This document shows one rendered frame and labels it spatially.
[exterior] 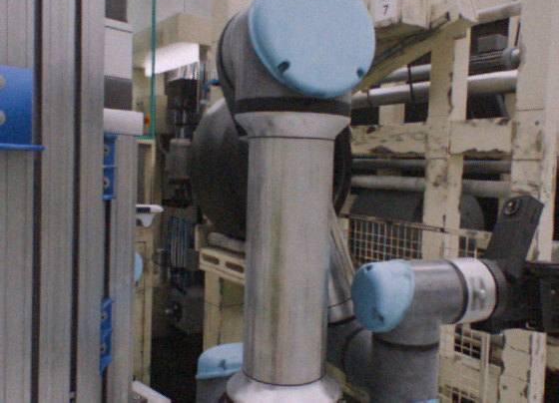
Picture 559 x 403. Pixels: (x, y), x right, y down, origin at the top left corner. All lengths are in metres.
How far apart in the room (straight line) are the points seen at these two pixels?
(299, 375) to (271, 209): 0.16
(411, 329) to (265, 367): 0.17
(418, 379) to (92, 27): 0.55
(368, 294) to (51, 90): 0.42
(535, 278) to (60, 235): 0.57
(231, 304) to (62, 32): 1.57
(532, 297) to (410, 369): 0.19
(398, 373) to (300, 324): 0.14
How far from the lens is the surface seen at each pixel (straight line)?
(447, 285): 0.60
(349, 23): 0.49
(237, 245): 1.77
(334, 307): 0.68
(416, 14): 1.80
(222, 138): 1.63
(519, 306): 0.70
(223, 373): 0.65
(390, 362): 0.60
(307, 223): 0.49
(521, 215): 0.70
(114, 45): 0.79
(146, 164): 2.27
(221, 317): 2.08
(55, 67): 0.66
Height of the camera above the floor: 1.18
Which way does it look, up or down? 3 degrees down
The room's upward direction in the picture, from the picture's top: 2 degrees clockwise
